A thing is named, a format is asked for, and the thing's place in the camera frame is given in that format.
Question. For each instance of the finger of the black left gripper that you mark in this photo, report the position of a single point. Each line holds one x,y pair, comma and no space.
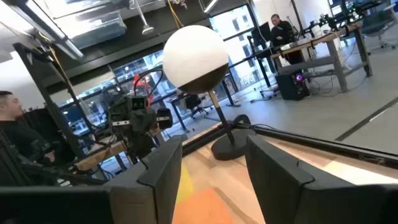
136,120
149,119

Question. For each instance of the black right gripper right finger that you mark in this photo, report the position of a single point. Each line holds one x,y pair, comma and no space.
273,180

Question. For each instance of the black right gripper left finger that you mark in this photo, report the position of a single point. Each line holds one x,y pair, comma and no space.
161,174

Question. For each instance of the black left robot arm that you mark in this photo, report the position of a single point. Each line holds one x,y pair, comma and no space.
141,146

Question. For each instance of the yellow flat bin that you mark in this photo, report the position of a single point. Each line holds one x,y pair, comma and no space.
184,185

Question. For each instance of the orange flat bin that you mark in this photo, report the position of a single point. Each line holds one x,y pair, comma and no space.
202,208

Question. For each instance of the wooden work table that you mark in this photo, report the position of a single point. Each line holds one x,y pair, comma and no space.
99,155

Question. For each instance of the black office chair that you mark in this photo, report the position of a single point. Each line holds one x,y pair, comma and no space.
194,102

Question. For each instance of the white globe lamp black stand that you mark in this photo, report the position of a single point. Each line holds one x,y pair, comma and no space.
192,56

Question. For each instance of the white ceiling pendant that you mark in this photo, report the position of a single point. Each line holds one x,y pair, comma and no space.
147,30

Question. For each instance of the black computer tower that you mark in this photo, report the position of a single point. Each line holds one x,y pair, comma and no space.
289,87

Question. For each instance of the seated person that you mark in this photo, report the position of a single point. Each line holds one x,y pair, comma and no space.
18,137

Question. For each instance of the black monitor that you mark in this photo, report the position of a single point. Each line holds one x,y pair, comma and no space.
262,32

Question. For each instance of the person at wooden desk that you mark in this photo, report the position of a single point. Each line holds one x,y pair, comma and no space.
281,32

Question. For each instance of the wooden desk grey legs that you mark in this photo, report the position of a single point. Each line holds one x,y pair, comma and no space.
329,37

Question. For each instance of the grey office chair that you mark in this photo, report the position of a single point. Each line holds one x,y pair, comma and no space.
373,23

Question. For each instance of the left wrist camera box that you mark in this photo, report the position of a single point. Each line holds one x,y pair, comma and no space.
138,103

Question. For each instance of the black aluminium table frame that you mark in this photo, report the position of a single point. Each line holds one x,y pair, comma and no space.
311,141

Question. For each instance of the black metal rig frame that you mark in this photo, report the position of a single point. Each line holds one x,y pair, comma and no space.
37,81

